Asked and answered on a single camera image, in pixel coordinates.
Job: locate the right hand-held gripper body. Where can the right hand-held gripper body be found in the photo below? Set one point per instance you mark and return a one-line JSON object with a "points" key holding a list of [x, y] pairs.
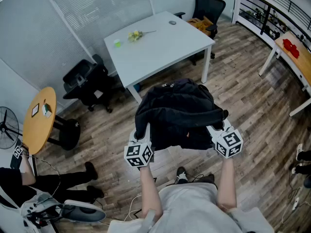
{"points": [[228, 143]]}

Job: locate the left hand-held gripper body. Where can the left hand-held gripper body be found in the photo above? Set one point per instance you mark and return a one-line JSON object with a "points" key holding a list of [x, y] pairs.
{"points": [[137, 154]]}

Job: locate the black backpack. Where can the black backpack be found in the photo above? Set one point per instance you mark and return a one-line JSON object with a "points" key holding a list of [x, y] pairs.
{"points": [[179, 105]]}

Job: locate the person's right forearm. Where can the person's right forearm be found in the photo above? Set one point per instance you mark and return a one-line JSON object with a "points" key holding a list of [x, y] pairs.
{"points": [[226, 183]]}

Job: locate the person's left forearm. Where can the person's left forearm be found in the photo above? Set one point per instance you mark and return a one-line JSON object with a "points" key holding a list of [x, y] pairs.
{"points": [[150, 190]]}

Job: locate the person's black white shoe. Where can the person's black white shoe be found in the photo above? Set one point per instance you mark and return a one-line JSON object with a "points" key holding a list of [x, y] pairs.
{"points": [[181, 175]]}

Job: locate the person's grey shirt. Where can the person's grey shirt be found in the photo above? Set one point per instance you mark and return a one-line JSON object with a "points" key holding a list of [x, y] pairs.
{"points": [[192, 210]]}

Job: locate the grey oval seat white rim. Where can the grey oval seat white rim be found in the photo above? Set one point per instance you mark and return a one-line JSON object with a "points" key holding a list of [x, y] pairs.
{"points": [[83, 211]]}

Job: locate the white table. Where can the white table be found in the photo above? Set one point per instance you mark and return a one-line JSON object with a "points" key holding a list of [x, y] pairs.
{"points": [[158, 47]]}

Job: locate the white power strip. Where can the white power strip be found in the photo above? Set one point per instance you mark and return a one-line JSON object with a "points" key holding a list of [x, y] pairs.
{"points": [[295, 203]]}

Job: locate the green and white box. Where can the green and white box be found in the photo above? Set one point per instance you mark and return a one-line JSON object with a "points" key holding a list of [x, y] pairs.
{"points": [[46, 111]]}

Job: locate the green cup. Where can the green cup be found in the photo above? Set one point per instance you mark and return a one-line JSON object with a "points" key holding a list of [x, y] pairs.
{"points": [[117, 43]]}

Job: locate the round wooden side table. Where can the round wooden side table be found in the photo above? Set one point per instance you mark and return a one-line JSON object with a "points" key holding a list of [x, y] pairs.
{"points": [[39, 130]]}

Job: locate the yellow flower bouquet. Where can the yellow flower bouquet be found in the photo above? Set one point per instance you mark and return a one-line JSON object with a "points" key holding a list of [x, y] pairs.
{"points": [[134, 35]]}

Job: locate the red object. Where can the red object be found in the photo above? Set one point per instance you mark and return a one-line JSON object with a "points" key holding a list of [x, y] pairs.
{"points": [[291, 48]]}

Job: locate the small black framed card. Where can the small black framed card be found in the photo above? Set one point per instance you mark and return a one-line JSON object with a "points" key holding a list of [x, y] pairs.
{"points": [[35, 110]]}

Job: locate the orange cloth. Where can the orange cloth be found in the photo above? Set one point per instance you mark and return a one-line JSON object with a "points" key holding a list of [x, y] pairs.
{"points": [[200, 24]]}

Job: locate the grey computer mouse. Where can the grey computer mouse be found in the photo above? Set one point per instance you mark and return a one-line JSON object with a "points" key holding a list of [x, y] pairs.
{"points": [[172, 22]]}

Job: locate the black mesh chair with headrest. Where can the black mesh chair with headrest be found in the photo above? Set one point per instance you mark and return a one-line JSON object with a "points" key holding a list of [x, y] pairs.
{"points": [[209, 5]]}

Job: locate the black floor fan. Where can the black floor fan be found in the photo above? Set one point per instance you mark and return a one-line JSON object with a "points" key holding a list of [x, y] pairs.
{"points": [[7, 130]]}

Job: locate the black office chair grey bracket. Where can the black office chair grey bracket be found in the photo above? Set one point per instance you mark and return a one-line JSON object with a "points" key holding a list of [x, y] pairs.
{"points": [[75, 81]]}

